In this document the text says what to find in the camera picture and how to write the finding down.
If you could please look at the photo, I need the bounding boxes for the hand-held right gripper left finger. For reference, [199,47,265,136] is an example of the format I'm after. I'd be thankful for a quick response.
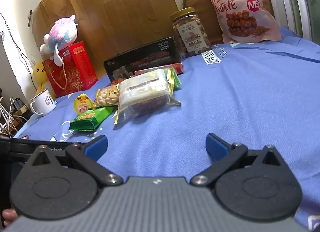
[21,135,123,187]

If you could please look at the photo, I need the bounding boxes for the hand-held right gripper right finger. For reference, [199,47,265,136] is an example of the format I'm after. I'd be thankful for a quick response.
[189,133,293,187]

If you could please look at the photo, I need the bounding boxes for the peanut packet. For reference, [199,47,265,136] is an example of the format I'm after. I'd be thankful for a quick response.
[93,85,120,108]

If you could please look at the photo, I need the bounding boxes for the person's left hand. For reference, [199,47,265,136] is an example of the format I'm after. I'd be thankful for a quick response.
[2,208,18,225]

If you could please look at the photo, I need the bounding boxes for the yellow jelly cup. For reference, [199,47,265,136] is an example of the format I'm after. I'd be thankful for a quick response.
[73,93,95,115]

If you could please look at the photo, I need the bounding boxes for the blue printed blanket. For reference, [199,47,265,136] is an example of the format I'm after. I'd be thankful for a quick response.
[12,26,320,232]

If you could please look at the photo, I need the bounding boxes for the white enamel mug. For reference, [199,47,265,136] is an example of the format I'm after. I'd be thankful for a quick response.
[30,90,57,116]

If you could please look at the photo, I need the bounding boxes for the clear plastic snack bag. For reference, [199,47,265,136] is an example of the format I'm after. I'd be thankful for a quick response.
[114,68,182,125]

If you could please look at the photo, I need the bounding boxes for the red gift bag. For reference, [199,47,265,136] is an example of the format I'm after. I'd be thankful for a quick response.
[42,41,98,98]

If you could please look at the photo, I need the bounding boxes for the green yellow-edged snack packet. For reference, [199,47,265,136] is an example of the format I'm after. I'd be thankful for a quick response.
[167,68,181,91]

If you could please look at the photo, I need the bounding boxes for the yellow duck plush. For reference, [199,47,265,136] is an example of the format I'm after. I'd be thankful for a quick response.
[32,61,57,98]

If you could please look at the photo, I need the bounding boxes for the red flat box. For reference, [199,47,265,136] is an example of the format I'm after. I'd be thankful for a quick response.
[134,63,185,76]

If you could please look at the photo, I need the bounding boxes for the black printed box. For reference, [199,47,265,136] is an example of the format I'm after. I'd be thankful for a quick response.
[103,39,182,83]

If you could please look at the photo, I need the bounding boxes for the clear nut jar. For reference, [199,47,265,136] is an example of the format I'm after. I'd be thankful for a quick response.
[170,7,208,59]

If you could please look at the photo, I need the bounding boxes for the pink blue plush toy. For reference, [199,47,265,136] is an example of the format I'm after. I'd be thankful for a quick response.
[40,14,78,66]

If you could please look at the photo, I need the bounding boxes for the wooden board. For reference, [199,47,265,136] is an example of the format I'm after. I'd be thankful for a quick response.
[31,0,179,84]

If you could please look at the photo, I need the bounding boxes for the pink snack bag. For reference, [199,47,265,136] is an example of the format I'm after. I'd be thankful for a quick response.
[201,0,282,44]

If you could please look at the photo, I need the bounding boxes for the white cables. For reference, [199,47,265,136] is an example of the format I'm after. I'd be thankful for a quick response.
[0,96,28,134]

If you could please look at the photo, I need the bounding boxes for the black cable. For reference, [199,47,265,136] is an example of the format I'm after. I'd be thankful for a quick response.
[0,12,35,73]

